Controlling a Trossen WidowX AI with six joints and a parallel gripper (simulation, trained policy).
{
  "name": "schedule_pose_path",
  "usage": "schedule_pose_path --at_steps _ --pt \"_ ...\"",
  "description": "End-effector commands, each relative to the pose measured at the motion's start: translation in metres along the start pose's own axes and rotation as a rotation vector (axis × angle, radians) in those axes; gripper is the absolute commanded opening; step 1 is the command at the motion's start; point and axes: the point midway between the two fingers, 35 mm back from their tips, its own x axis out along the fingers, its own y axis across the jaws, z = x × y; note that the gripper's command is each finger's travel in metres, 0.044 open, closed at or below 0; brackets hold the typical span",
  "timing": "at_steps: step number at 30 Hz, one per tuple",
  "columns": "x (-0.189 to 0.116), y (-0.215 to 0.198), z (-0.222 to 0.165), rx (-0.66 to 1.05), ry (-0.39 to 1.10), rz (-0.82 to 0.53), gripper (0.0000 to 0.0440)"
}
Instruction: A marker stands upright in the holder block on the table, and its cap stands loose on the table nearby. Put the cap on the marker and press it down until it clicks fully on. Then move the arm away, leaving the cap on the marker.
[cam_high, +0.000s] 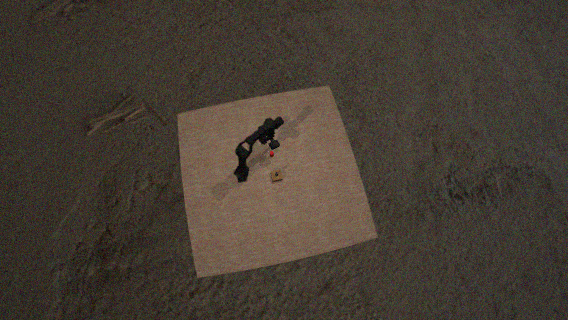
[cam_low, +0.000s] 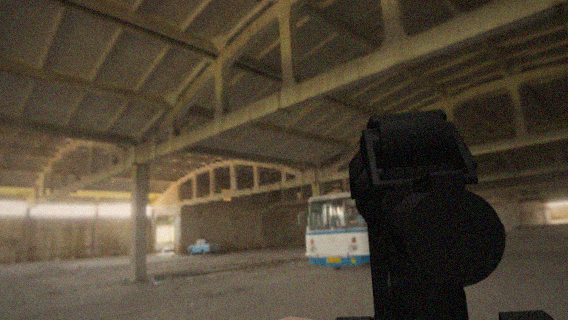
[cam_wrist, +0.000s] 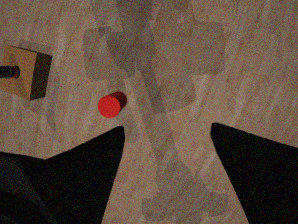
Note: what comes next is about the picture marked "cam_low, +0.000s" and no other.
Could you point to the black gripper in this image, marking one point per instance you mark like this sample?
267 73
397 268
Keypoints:
418 298

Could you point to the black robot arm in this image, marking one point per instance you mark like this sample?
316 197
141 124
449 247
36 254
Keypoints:
408 180

